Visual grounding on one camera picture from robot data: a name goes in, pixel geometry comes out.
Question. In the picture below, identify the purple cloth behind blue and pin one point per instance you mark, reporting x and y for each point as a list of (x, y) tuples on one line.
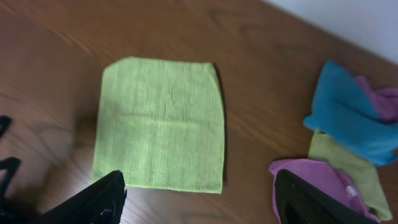
[(383, 100)]

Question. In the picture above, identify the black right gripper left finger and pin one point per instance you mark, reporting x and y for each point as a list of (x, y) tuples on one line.
[(101, 202)]

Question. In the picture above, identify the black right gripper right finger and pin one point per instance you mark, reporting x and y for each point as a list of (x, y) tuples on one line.
[(298, 202)]

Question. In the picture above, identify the blue microfiber cloth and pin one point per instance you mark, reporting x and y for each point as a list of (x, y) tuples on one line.
[(342, 109)]

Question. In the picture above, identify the olive green microfiber cloth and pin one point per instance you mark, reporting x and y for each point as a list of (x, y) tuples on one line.
[(363, 173)]

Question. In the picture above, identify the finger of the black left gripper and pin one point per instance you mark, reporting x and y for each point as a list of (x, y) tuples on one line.
[(5, 122), (10, 165)]

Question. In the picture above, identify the purple microfiber cloth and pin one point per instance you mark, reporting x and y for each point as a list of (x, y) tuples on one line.
[(322, 176)]

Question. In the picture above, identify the light green microfiber cloth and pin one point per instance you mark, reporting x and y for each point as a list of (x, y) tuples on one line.
[(161, 123)]

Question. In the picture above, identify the white cloth care label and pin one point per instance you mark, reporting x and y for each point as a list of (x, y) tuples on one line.
[(351, 191)]

